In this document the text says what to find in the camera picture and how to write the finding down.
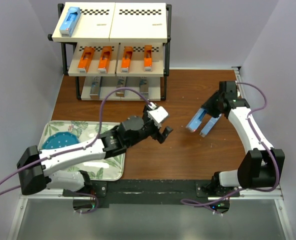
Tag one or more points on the metallic blue toothpaste box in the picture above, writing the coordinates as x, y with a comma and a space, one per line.
144, 87

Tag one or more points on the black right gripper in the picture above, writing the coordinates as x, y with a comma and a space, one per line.
208, 105

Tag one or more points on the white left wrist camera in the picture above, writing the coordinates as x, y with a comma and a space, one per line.
158, 114

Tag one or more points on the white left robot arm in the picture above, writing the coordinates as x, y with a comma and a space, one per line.
47, 169

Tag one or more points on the teal dotted plate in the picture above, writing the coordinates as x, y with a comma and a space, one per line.
60, 140

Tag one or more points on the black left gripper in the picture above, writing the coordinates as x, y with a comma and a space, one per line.
145, 117

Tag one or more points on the black frame three-tier shelf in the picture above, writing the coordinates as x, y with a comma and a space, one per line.
117, 25

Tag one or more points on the silver blue toothpaste box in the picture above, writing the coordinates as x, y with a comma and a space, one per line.
121, 83
95, 89

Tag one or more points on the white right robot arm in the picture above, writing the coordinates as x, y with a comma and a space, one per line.
262, 164

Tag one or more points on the orange toothpaste box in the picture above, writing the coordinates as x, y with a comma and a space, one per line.
147, 61
86, 59
104, 60
126, 59

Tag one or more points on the light blue toothpaste box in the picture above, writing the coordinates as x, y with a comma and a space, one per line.
209, 125

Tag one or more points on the leaf-patterned white tray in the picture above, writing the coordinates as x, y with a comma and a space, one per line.
110, 169

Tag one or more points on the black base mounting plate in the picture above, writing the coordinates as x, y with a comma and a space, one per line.
154, 192

